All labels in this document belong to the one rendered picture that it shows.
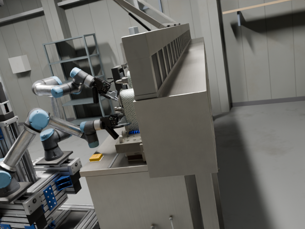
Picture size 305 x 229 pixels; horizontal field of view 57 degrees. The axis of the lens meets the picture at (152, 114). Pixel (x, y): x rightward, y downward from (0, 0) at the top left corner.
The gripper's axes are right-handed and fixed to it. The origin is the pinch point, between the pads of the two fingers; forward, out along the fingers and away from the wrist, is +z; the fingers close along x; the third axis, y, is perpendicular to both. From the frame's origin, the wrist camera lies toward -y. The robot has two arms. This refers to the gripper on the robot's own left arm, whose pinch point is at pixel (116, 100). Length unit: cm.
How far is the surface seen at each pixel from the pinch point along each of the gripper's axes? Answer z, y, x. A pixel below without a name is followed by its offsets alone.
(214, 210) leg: 65, 13, -81
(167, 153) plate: 36, 27, -88
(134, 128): 19.9, -9.6, -4.3
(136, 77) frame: 14, 45, -87
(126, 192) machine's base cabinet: 36, -39, -30
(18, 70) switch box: -282, -220, 406
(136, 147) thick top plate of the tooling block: 27.5, -10.7, -24.0
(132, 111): 13.2, 0.7, -4.3
